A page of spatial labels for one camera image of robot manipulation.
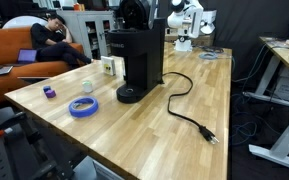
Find orange small container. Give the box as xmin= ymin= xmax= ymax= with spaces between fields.
xmin=73 ymin=2 xmax=86 ymax=12

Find black power cord with plug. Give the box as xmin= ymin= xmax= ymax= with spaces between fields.
xmin=161 ymin=71 xmax=220 ymax=146

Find small white cup green rim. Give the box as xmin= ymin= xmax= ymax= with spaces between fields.
xmin=81 ymin=79 xmax=94 ymax=94

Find orange sofa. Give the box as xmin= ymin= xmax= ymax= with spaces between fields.
xmin=0 ymin=26 xmax=85 ymax=109

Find wooden side desk white legs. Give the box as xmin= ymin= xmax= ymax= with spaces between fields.
xmin=243 ymin=35 xmax=289 ymax=174

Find purple block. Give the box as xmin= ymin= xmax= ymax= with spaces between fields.
xmin=44 ymin=89 xmax=57 ymax=99

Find white round chair back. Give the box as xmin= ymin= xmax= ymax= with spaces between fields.
xmin=2 ymin=15 xmax=48 ymax=29

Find small white book yellow print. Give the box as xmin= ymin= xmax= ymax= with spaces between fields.
xmin=100 ymin=55 xmax=117 ymax=76

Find black Keurig coffee machine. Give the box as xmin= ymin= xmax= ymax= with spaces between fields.
xmin=107 ymin=0 xmax=167 ymax=104

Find blue floor cable bundle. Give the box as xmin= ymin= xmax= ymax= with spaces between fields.
xmin=230 ymin=93 xmax=268 ymax=148

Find coiled black cable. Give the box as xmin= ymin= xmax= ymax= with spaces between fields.
xmin=195 ymin=45 xmax=225 ymax=54

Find blue tape roll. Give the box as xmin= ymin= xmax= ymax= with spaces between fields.
xmin=68 ymin=96 xmax=100 ymax=119

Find person in black clothes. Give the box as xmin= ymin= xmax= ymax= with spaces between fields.
xmin=29 ymin=13 xmax=95 ymax=69

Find white labelled bin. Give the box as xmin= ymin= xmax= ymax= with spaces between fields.
xmin=73 ymin=155 xmax=125 ymax=180

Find black metal stand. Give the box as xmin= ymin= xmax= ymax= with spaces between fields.
xmin=0 ymin=111 xmax=85 ymax=180

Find grey cabinet with glass doors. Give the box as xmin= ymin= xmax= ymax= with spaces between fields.
xmin=56 ymin=9 xmax=117 ymax=61

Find purple laptop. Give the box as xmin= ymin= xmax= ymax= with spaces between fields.
xmin=16 ymin=48 xmax=38 ymax=65

